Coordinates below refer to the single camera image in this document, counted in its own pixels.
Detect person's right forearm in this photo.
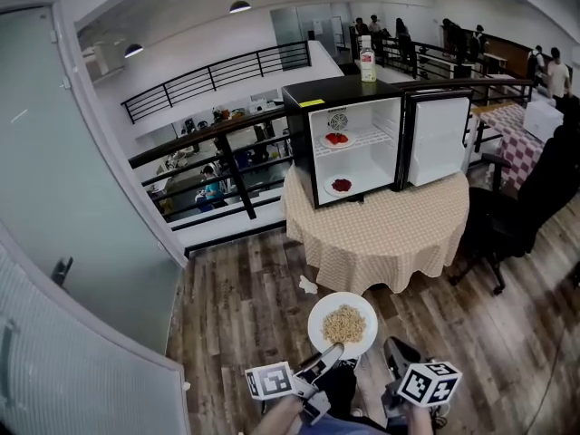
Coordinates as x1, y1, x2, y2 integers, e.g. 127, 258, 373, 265
404, 403, 437, 435

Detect person's blue shirt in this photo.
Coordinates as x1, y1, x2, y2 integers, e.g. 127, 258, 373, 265
296, 414, 409, 435

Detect white plate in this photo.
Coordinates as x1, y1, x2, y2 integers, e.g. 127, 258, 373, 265
307, 291, 379, 362
323, 177, 355, 198
319, 131, 356, 150

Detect black office chair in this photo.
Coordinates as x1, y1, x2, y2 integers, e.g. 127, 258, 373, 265
448, 124, 580, 296

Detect frosted glass panel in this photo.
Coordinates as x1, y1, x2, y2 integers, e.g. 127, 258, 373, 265
0, 224, 191, 435

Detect black mini fridge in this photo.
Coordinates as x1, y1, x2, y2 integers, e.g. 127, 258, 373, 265
281, 78, 475, 211

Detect black railing with wooden handrail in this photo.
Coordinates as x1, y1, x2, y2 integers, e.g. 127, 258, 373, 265
128, 78, 536, 257

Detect clear bottle with yellow liquid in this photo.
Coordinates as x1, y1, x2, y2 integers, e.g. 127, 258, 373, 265
360, 34, 378, 83

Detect round table beige checkered cloth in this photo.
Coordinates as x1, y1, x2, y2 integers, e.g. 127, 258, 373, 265
281, 163, 470, 295

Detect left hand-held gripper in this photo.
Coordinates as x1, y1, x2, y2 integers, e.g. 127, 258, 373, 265
244, 343, 345, 425

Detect person's left forearm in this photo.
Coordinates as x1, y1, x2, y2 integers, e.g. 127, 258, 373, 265
247, 394, 305, 435

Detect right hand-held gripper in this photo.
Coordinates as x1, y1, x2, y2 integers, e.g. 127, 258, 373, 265
381, 336, 463, 430

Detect white box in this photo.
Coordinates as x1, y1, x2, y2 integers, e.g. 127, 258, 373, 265
523, 100, 566, 143

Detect black metal railing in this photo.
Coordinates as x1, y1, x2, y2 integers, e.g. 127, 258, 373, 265
349, 28, 481, 81
121, 40, 313, 125

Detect frosted glass door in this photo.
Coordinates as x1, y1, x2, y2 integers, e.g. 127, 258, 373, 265
0, 0, 188, 357

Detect dark door handle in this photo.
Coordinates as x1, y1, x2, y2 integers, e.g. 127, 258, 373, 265
51, 256, 74, 289

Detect person's black trousers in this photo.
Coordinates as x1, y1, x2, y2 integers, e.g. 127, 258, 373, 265
316, 360, 363, 419

